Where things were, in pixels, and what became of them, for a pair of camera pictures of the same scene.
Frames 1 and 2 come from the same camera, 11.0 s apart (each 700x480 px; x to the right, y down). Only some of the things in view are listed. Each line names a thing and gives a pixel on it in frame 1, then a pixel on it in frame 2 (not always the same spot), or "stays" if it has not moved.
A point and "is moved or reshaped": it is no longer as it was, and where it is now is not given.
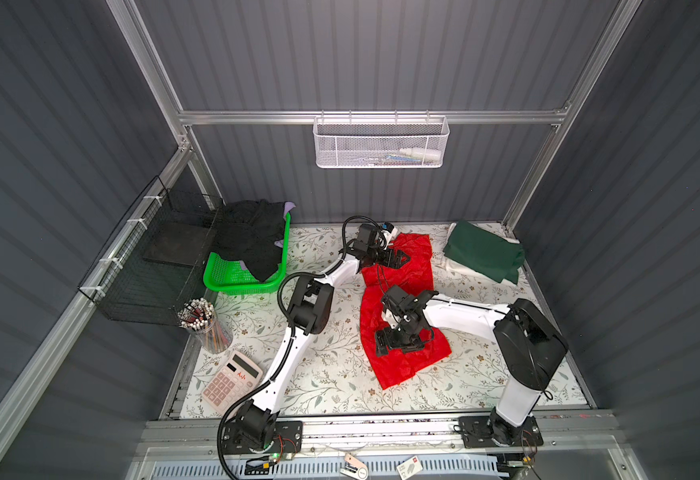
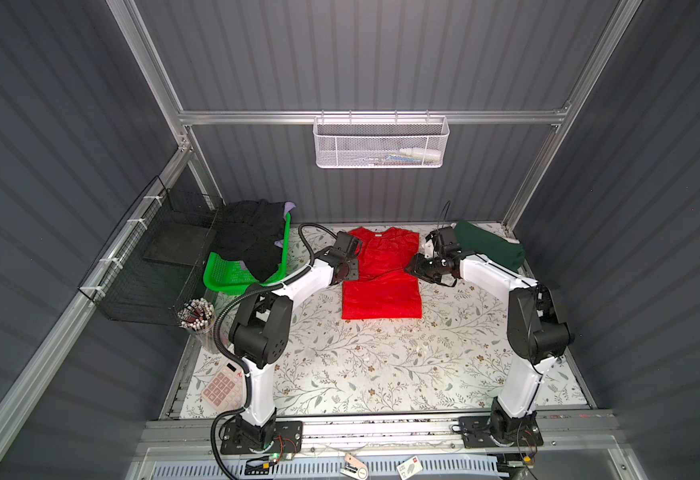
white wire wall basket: (381, 142) stays
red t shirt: (417, 275) is moved or reshaped
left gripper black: (394, 263) -> (352, 274)
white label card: (409, 468) stays
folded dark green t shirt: (490, 255) stays
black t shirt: (247, 231) stays
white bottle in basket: (424, 154) stays
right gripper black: (389, 343) -> (416, 268)
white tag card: (354, 468) stays
